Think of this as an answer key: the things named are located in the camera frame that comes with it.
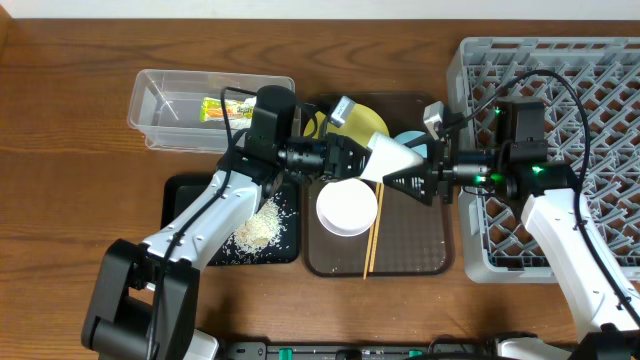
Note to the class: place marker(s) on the yellow plate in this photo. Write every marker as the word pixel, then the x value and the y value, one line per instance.
pixel 361 124

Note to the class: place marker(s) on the brown serving tray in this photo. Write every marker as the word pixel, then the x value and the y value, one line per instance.
pixel 413 239

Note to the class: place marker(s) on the white bowl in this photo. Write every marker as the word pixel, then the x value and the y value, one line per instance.
pixel 346 208

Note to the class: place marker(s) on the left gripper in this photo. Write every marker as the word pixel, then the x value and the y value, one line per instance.
pixel 331 157

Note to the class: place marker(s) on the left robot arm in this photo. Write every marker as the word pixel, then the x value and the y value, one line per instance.
pixel 144 301

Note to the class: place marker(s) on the rice pile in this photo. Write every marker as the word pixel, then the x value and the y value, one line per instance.
pixel 266 237

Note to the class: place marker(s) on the grey dishwasher rack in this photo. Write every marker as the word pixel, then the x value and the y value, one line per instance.
pixel 605 74

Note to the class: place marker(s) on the black food waste tray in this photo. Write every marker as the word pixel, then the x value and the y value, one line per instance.
pixel 183 189

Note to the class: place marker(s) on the light blue bowl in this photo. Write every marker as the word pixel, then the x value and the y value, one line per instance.
pixel 415 140

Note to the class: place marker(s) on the green orange snack wrapper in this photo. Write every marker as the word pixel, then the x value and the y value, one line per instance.
pixel 213 109

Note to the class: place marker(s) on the wooden chopstick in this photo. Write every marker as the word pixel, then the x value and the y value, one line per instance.
pixel 369 245
pixel 375 231

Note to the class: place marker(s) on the clear plastic waste bin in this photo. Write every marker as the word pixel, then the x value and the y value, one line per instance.
pixel 166 106

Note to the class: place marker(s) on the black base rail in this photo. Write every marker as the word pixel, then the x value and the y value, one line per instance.
pixel 263 351

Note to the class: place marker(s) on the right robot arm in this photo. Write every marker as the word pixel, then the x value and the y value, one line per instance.
pixel 548 201

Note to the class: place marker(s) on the white cup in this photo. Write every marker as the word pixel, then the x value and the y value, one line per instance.
pixel 389 156

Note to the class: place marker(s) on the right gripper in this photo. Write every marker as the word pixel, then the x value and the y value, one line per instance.
pixel 442 176

